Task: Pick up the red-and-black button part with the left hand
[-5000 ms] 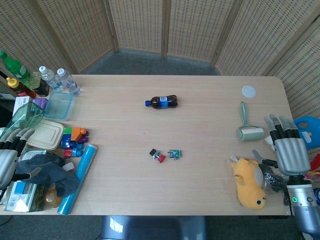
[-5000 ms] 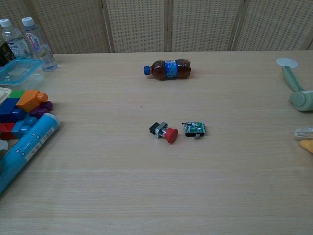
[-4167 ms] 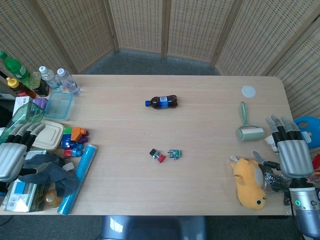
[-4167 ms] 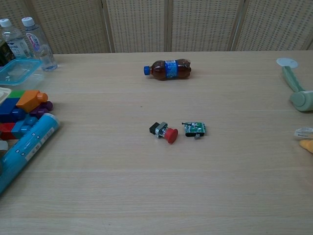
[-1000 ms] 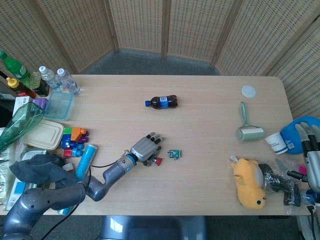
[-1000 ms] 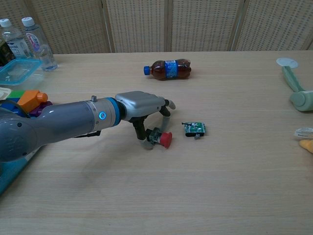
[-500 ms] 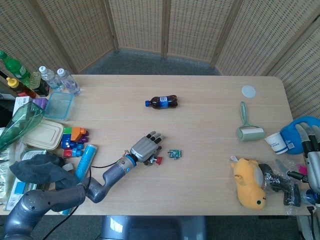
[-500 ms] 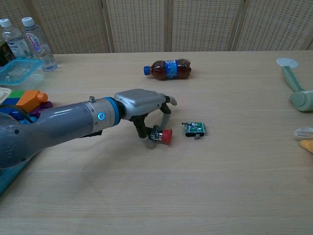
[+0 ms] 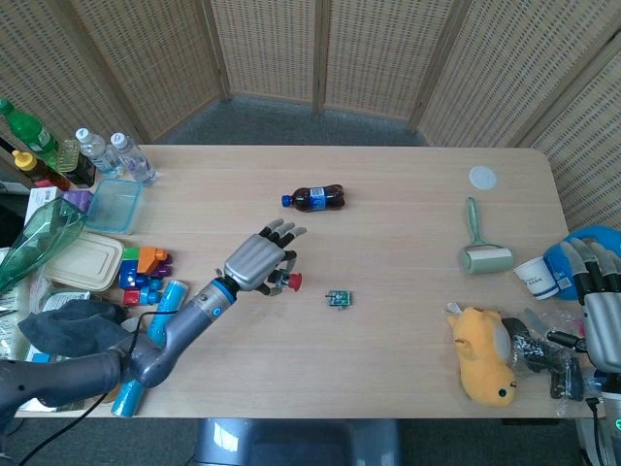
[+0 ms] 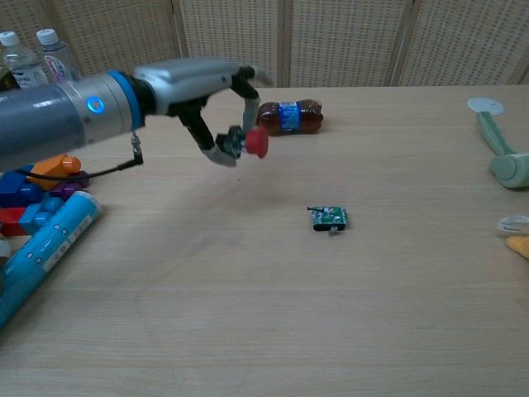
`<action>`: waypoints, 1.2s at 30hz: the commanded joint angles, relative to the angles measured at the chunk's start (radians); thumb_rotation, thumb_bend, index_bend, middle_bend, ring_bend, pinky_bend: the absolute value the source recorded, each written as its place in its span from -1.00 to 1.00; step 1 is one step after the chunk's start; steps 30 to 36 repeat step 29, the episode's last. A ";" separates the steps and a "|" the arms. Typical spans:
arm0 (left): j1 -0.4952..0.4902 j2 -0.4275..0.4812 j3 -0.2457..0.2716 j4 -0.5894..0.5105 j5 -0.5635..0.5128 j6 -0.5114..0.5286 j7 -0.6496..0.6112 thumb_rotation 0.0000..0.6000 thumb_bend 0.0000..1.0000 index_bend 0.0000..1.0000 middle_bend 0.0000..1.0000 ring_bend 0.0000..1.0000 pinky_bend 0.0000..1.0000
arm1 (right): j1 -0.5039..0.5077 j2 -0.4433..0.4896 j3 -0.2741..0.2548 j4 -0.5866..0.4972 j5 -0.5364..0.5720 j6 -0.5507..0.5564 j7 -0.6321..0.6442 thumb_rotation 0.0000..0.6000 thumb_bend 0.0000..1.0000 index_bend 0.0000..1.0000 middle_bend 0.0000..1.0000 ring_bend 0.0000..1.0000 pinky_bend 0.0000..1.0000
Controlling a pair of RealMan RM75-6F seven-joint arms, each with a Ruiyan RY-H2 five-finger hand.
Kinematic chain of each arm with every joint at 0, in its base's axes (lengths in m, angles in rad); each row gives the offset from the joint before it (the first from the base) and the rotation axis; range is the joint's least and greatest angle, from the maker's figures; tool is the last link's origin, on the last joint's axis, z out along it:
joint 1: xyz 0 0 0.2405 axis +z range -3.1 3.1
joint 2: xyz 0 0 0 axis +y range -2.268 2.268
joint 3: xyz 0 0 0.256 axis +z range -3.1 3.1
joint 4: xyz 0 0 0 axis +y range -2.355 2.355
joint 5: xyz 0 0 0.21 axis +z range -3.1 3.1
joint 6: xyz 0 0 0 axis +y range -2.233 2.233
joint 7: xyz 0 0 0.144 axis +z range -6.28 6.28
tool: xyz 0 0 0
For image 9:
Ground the green lint roller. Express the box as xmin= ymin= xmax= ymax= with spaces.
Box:
xmin=458 ymin=196 xmax=516 ymax=276

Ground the dark oil bottle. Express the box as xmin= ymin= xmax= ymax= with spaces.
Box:
xmin=56 ymin=139 xmax=97 ymax=188

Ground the blue rolled tube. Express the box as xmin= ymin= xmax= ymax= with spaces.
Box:
xmin=111 ymin=278 xmax=190 ymax=419

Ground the small blue toy block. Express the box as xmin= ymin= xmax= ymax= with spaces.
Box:
xmin=139 ymin=278 xmax=165 ymax=306

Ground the wicker folding screen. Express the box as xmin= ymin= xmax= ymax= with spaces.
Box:
xmin=0 ymin=0 xmax=621 ymax=244

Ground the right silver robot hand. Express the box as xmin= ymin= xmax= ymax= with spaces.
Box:
xmin=525 ymin=237 xmax=621 ymax=375

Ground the purple small box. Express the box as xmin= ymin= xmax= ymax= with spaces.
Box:
xmin=62 ymin=189 xmax=94 ymax=215

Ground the green transparent bottle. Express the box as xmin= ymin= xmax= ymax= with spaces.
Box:
xmin=0 ymin=197 xmax=89 ymax=295

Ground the grey blue chair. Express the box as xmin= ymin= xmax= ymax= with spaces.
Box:
xmin=193 ymin=417 xmax=404 ymax=466

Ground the green circuit board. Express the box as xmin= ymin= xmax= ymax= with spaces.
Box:
xmin=325 ymin=289 xmax=355 ymax=310

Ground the black cable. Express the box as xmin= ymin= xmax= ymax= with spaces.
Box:
xmin=0 ymin=310 xmax=181 ymax=466

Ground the black device in bag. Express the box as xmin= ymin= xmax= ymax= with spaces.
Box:
xmin=546 ymin=354 xmax=587 ymax=403

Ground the large blue toy block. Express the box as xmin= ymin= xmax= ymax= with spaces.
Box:
xmin=117 ymin=260 xmax=143 ymax=289

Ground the brown bottle yellow cap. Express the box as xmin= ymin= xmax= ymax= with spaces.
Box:
xmin=12 ymin=149 xmax=72 ymax=192

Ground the white cardboard box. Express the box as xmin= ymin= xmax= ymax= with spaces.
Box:
xmin=22 ymin=186 xmax=65 ymax=235

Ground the orange toy block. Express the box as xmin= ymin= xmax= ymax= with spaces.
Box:
xmin=136 ymin=246 xmax=167 ymax=275

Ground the white paper cup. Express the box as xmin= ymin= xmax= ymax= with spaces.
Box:
xmin=513 ymin=255 xmax=565 ymax=303

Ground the red black small switch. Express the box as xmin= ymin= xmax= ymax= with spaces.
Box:
xmin=271 ymin=270 xmax=305 ymax=295

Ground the silver tape roll in wrap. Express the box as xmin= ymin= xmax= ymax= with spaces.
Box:
xmin=498 ymin=316 xmax=552 ymax=378

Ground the labelled plastic packet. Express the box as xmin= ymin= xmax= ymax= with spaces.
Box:
xmin=35 ymin=289 xmax=92 ymax=315

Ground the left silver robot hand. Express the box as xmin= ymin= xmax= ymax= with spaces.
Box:
xmin=222 ymin=217 xmax=309 ymax=298

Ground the white round disc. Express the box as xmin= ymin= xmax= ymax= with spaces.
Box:
xmin=468 ymin=165 xmax=500 ymax=191

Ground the cola bottle blue cap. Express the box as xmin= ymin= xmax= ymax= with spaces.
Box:
xmin=280 ymin=183 xmax=349 ymax=215

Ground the purple toy block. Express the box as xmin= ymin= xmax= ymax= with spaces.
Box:
xmin=152 ymin=250 xmax=175 ymax=282

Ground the yellow plush toy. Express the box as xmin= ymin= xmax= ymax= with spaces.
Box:
xmin=445 ymin=305 xmax=518 ymax=409

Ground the blue round plastic toy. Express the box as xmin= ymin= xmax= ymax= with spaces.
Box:
xmin=541 ymin=223 xmax=621 ymax=303

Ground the dark grey cloth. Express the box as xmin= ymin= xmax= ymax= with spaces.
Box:
xmin=17 ymin=298 xmax=128 ymax=359

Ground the green soda bottle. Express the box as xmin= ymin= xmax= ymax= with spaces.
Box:
xmin=0 ymin=98 xmax=60 ymax=165

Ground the clear blue plastic container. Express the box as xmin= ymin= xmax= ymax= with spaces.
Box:
xmin=85 ymin=177 xmax=145 ymax=236

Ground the beige lunch box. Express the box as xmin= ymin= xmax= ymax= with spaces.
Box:
xmin=46 ymin=231 xmax=125 ymax=293

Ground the clear water bottle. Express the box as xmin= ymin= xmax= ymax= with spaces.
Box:
xmin=109 ymin=131 xmax=159 ymax=187
xmin=74 ymin=127 xmax=125 ymax=178

